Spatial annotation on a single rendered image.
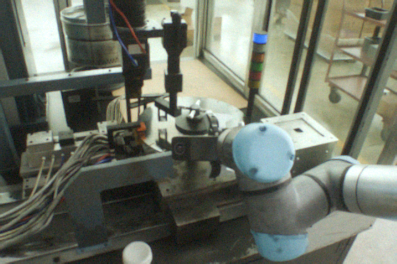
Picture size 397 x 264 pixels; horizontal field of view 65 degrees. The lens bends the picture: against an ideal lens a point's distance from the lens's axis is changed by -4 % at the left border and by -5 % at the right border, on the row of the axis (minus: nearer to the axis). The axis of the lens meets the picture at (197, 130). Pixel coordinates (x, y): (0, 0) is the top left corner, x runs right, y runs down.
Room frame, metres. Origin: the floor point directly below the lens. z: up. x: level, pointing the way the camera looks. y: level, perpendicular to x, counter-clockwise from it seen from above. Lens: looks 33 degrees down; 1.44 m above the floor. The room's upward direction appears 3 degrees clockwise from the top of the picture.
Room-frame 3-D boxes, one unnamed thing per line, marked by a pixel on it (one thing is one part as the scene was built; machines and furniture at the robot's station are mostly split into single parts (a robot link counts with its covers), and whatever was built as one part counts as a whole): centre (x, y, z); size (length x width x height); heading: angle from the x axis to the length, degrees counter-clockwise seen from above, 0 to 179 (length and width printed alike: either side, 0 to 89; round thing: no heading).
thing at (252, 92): (1.02, -0.18, 0.86); 0.02 x 0.02 x 0.22
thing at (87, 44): (1.43, 0.47, 0.93); 0.31 x 0.31 x 0.36
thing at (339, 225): (0.59, -0.37, 0.82); 0.28 x 0.11 x 0.15; 113
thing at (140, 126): (0.71, 0.19, 0.95); 0.10 x 0.03 x 0.07; 113
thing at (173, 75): (0.74, 0.07, 1.17); 0.06 x 0.05 x 0.20; 104
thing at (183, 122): (0.79, 0.01, 0.96); 0.11 x 0.11 x 0.03
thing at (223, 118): (0.60, -0.05, 1.08); 0.09 x 0.06 x 0.03; 10
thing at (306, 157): (0.86, -0.32, 0.82); 0.18 x 0.18 x 0.15; 23
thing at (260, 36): (1.02, -0.18, 1.14); 0.05 x 0.04 x 0.03; 23
